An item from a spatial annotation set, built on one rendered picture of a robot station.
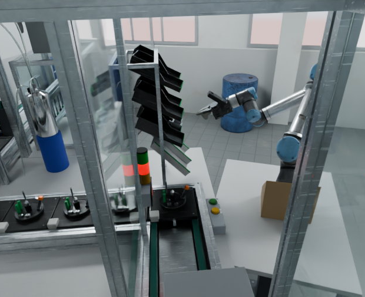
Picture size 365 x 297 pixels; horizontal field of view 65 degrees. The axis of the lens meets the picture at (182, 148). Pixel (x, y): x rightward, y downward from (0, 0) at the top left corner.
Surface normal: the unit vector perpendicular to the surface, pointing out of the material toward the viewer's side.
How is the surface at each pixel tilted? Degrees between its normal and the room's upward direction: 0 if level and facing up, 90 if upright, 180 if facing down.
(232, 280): 0
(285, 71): 90
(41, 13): 90
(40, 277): 0
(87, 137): 90
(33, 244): 90
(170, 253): 0
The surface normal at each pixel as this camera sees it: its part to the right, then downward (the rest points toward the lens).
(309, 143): -1.00, 0.07
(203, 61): -0.28, 0.49
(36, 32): 0.08, 0.50
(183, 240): -0.03, -0.86
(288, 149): -0.48, -0.12
